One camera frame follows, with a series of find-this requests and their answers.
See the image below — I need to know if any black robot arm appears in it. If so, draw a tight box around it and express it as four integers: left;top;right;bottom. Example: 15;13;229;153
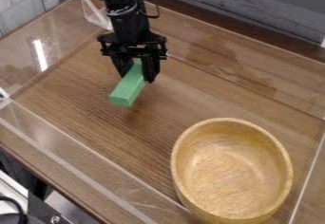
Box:
98;0;167;83

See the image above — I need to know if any clear acrylic tray wall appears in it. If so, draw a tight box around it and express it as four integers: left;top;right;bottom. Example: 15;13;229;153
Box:
0;0;325;224

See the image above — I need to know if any black cable bottom left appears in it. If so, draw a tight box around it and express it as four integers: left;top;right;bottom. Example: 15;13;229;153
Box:
0;196;28;224

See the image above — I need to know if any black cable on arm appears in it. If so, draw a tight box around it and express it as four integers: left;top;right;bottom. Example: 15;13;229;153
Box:
138;0;162;19

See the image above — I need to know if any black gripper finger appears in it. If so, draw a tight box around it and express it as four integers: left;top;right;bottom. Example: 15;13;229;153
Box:
140;54;161;84
111;55;134;77

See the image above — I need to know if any clear acrylic corner bracket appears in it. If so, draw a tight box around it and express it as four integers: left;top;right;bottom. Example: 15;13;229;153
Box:
82;0;112;31

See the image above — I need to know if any green rectangular block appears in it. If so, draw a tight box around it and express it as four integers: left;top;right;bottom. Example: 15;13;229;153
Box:
110;60;146;107

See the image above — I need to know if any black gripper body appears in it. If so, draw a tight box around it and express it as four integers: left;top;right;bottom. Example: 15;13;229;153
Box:
98;7;167;60

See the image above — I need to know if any brown wooden bowl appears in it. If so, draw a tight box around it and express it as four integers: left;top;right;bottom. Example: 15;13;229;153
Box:
170;118;293;224

